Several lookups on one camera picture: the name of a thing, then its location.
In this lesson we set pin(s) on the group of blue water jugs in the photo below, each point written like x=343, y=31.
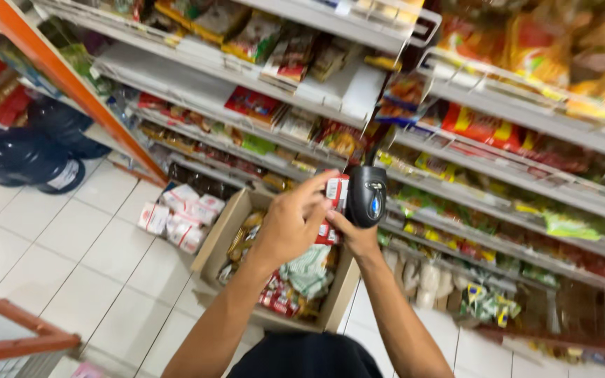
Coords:
x=29, y=144

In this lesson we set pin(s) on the pile of white red packets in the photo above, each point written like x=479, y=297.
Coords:
x=181, y=216

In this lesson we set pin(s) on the white shelf of snack packets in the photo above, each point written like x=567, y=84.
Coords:
x=239, y=89

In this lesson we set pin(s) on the person's right fingers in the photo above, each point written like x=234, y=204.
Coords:
x=340, y=223

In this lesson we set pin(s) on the white shelf of noodle packets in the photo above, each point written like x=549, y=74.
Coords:
x=512, y=173

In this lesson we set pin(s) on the black barcode scanner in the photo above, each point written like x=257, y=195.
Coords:
x=366, y=198

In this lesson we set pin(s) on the cardboard box of goods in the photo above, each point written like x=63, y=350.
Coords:
x=276, y=262

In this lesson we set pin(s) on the person's right hand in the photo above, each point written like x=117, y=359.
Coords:
x=354, y=236

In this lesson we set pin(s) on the person's black shirt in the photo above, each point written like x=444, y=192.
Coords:
x=305, y=356

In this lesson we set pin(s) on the orange shelf of red packets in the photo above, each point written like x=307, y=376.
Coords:
x=13, y=73

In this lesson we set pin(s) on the red white snack packet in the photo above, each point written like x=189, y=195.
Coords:
x=334, y=207

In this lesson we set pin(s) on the person's left hand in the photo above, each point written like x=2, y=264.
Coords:
x=286, y=223

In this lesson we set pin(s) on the orange framed rack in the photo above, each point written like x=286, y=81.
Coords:
x=16, y=341

